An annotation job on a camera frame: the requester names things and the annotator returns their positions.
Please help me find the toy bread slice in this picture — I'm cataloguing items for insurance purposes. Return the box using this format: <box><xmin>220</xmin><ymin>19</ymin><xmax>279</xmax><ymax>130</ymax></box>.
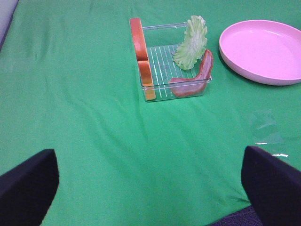
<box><xmin>130</xmin><ymin>18</ymin><xmax>156</xmax><ymax>101</ymax></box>

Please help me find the toy bacon strip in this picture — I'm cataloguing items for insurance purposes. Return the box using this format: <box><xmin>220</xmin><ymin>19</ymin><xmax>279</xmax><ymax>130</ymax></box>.
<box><xmin>168</xmin><ymin>49</ymin><xmax>214</xmax><ymax>97</ymax></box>

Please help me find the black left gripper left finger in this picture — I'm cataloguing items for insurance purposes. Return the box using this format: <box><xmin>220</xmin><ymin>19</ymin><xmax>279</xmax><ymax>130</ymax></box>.
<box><xmin>0</xmin><ymin>149</ymin><xmax>59</xmax><ymax>226</ymax></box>

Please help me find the green tablecloth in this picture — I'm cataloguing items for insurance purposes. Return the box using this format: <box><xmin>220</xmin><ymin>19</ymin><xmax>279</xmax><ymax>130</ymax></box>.
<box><xmin>0</xmin><ymin>0</ymin><xmax>301</xmax><ymax>226</ymax></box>

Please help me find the pink round plate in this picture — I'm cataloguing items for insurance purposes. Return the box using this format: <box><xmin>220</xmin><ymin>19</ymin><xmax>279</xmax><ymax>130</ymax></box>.
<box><xmin>219</xmin><ymin>20</ymin><xmax>301</xmax><ymax>86</ymax></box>

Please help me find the clear left plastic tray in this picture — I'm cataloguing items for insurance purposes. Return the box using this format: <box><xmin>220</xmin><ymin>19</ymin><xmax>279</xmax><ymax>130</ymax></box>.
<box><xmin>141</xmin><ymin>22</ymin><xmax>205</xmax><ymax>102</ymax></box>

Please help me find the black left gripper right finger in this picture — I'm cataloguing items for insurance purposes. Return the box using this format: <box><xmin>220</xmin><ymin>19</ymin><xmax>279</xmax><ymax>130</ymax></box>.
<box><xmin>241</xmin><ymin>146</ymin><xmax>301</xmax><ymax>226</ymax></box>

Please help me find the green toy lettuce leaf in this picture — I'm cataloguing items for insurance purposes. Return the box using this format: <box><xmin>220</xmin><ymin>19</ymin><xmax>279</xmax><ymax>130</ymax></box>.
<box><xmin>173</xmin><ymin>15</ymin><xmax>207</xmax><ymax>70</ymax></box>

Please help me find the clear tape patch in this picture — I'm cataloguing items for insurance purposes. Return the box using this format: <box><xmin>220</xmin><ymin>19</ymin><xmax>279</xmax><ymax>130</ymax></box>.
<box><xmin>248</xmin><ymin>110</ymin><xmax>289</xmax><ymax>160</ymax></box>

